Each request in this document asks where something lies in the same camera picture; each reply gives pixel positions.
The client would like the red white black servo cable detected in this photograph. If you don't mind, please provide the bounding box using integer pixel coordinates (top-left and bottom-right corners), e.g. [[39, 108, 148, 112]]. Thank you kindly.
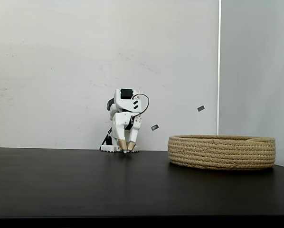
[[131, 94, 151, 118]]

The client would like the woven rope basket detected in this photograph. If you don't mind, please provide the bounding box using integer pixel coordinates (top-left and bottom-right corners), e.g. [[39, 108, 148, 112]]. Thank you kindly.
[[168, 134, 276, 171]]

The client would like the white vertical wall trim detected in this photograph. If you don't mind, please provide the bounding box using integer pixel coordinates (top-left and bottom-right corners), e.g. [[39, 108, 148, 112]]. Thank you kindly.
[[217, 0, 222, 136]]

